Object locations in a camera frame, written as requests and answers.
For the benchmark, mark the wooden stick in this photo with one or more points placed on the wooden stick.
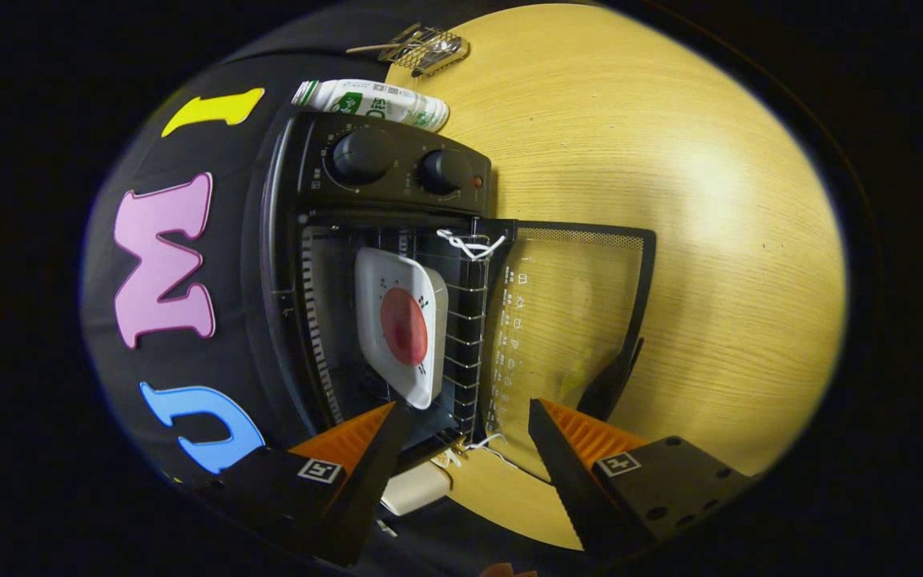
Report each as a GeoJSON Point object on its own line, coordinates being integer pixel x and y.
{"type": "Point", "coordinates": [369, 48]}

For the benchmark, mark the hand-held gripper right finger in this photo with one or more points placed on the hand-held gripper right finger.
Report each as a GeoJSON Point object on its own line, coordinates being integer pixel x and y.
{"type": "Point", "coordinates": [566, 481]}

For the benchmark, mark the white bread toaster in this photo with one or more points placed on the white bread toaster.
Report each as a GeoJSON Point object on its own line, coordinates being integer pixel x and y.
{"type": "Point", "coordinates": [417, 489]}

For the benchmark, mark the white square plate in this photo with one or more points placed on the white square plate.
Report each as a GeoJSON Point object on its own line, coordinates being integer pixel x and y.
{"type": "Point", "coordinates": [385, 276]}

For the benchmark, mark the white bottle with green label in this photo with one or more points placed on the white bottle with green label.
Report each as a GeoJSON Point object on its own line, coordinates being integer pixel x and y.
{"type": "Point", "coordinates": [373, 100]}

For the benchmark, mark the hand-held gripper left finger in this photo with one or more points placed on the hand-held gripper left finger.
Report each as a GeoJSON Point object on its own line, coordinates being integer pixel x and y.
{"type": "Point", "coordinates": [365, 489]}

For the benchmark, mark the black toaster oven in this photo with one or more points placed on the black toaster oven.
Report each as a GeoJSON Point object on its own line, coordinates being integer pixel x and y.
{"type": "Point", "coordinates": [397, 200]}

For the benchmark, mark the round pink meat slice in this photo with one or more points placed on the round pink meat slice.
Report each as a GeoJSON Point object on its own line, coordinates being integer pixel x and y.
{"type": "Point", "coordinates": [405, 324]}

